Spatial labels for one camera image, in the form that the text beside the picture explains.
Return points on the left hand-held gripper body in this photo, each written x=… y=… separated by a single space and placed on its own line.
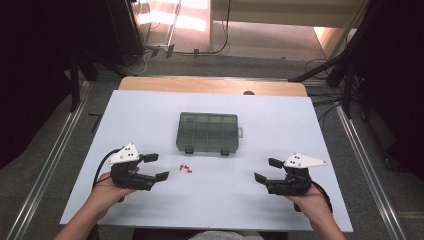
x=128 y=178

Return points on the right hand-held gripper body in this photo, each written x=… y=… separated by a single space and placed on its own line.
x=293 y=185

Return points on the grey clear compartment box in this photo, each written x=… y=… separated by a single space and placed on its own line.
x=206 y=133

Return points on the person's right hand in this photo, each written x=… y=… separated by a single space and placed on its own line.
x=311 y=203

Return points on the person's left hand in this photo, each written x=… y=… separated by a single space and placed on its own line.
x=106 y=195

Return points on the person's grey sweatshirt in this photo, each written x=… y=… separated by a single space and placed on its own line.
x=226 y=236

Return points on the dark round table grommet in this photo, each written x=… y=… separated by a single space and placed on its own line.
x=249 y=93

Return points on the black metal stand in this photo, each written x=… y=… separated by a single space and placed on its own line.
x=347 y=93
x=74 y=86

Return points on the metal stand leg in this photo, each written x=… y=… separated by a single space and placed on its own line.
x=173 y=23

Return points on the dark curtain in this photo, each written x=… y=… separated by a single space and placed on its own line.
x=400 y=83
x=33 y=66

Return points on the light wooden furniture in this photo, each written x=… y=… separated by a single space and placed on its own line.
x=283 y=13

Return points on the metal floor rail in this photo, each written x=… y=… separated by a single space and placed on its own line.
x=50 y=166
x=370 y=173

